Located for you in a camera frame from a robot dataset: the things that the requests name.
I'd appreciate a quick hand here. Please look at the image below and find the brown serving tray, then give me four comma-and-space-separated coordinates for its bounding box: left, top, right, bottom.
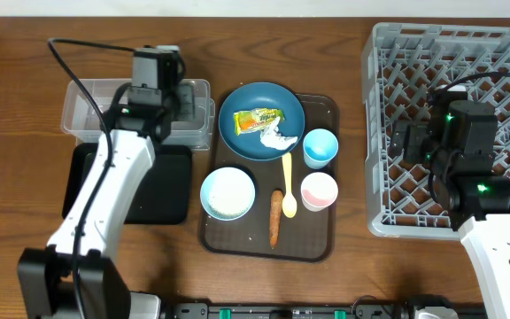
199, 88, 339, 262

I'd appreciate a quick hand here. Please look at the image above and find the dark blue plate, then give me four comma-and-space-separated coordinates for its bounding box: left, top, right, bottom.
218, 82, 305, 161

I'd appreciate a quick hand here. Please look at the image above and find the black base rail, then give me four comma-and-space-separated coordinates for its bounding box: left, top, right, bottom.
159, 303, 393, 319

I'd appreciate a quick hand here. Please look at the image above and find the orange carrot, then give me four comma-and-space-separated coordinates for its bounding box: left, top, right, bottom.
269, 190, 283, 249

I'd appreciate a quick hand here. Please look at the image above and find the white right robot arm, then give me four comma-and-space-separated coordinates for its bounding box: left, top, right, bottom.
390, 100, 510, 318

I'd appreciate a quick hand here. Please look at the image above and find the black tray bin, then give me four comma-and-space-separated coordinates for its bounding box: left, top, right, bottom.
62, 143, 192, 225

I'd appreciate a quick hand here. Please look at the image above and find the pink white cup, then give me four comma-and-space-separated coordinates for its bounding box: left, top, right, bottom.
300, 172, 338, 212

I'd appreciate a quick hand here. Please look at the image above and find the white tissue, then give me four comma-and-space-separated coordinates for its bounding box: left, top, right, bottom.
260, 117, 298, 151

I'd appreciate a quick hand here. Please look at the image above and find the yellow snack wrapper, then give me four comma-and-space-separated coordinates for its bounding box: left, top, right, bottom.
233, 108, 285, 136

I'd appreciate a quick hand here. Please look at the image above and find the light blue cup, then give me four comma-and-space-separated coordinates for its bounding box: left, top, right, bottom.
303, 128, 339, 169

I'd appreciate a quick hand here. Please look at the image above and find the light blue rice bowl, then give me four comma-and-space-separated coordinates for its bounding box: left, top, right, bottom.
200, 167, 256, 222

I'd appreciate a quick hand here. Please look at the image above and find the grey dishwasher rack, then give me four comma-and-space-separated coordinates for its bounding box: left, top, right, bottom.
361, 22, 510, 240

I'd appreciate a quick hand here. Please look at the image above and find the clear plastic bin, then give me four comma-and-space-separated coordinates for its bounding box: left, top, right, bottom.
61, 78, 215, 151

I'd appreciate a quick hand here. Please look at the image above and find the yellow plastic spoon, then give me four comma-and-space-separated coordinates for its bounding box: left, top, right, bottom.
282, 152, 298, 218

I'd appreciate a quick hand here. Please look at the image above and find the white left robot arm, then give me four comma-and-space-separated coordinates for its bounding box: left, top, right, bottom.
18, 83, 191, 318

